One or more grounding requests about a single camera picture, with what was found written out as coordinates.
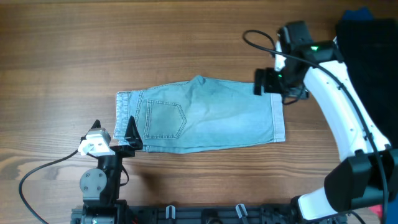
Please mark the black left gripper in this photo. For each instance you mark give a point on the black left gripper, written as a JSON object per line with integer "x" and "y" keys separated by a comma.
{"x": 120, "y": 150}

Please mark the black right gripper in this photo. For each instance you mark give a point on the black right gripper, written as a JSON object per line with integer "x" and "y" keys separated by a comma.
{"x": 259, "y": 81}

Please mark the light blue denim shorts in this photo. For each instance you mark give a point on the light blue denim shorts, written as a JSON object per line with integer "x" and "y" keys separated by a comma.
{"x": 202, "y": 114}

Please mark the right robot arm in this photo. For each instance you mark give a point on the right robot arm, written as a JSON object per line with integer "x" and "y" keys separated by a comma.
{"x": 367, "y": 173}

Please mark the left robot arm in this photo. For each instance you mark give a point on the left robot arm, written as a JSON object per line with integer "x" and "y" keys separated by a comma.
{"x": 100, "y": 186}

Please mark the black garment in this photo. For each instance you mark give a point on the black garment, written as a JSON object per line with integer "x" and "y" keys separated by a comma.
{"x": 370, "y": 52}

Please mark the dark blue garment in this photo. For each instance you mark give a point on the dark blue garment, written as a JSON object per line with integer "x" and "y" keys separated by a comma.
{"x": 361, "y": 14}

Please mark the red garment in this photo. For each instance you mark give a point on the red garment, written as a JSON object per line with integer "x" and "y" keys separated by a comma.
{"x": 377, "y": 209}

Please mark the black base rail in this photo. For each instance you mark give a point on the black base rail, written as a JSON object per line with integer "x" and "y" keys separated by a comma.
{"x": 264, "y": 214}

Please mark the left grey rail clip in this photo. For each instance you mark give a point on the left grey rail clip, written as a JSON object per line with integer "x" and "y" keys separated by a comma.
{"x": 170, "y": 212}

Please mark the grey rail clip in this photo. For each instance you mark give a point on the grey rail clip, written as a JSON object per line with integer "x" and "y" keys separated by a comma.
{"x": 242, "y": 213}
{"x": 170, "y": 212}

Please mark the right grey rail clip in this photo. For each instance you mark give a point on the right grey rail clip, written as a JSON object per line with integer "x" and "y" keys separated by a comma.
{"x": 242, "y": 213}

